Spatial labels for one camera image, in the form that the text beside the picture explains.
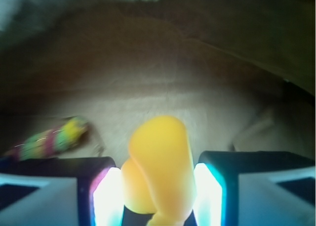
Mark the gripper right finger pad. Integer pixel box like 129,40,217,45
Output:
193,151,316,226

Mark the gripper left finger pad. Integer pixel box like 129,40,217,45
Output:
0,157,123,226

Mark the yellow rubber duck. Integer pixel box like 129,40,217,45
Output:
121,116,197,226

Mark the brown paper bag bin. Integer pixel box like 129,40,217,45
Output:
0,0,316,164

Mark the multicolour twisted rope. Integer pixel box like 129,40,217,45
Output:
2,116,90,162

